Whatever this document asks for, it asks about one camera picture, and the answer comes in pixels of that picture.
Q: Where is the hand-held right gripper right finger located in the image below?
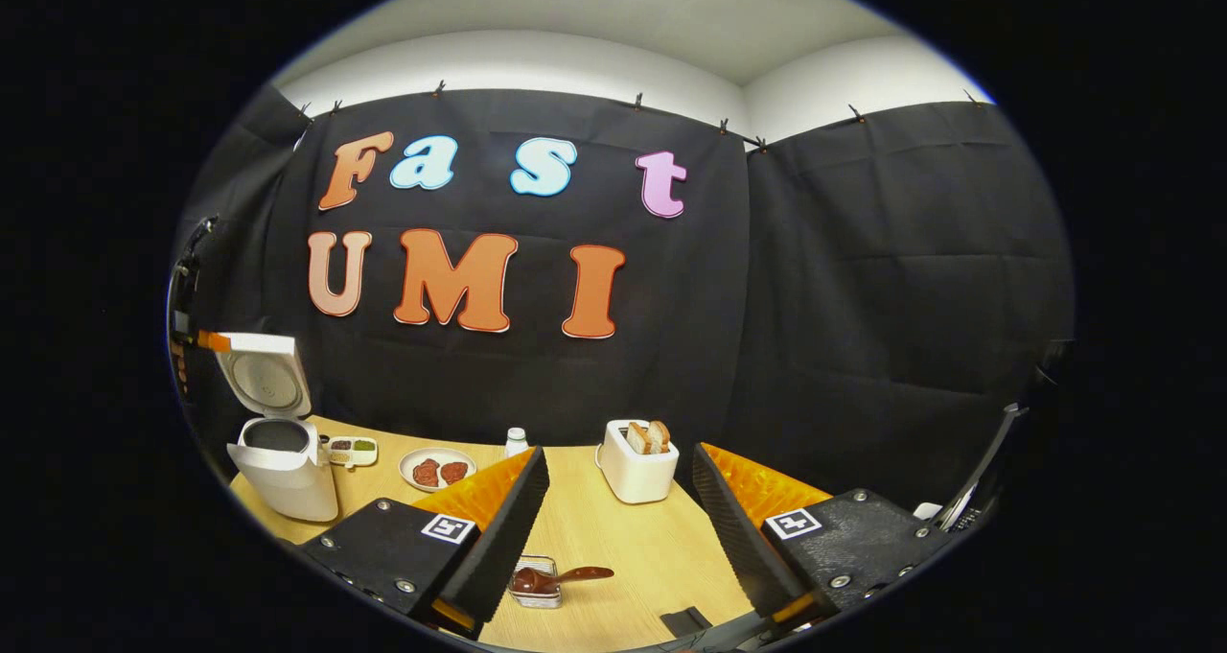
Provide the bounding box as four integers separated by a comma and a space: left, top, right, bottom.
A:
692, 442, 960, 637

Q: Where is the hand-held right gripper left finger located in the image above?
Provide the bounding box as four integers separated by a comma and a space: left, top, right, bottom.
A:
299, 445, 552, 640

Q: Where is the square clear chopstick holder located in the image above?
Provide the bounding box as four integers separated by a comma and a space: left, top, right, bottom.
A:
511, 555, 562, 609

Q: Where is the dark brown wooden spoon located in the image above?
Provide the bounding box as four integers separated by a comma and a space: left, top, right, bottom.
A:
513, 566, 615, 596

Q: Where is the white rice cooker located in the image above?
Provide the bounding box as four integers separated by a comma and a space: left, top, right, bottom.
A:
213, 332, 339, 524

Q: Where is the white divided rice dish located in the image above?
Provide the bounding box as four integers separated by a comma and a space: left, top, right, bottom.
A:
326, 435, 379, 469

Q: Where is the small black object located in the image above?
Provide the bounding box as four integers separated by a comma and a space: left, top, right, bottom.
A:
660, 606, 712, 639

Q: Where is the round white plate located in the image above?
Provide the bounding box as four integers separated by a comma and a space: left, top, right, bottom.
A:
399, 447, 477, 493

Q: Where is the white toaster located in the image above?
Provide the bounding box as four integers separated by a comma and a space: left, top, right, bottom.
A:
595, 419, 680, 505

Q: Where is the black backdrop cloth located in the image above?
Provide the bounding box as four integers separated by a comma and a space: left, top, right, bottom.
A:
171, 82, 1075, 510

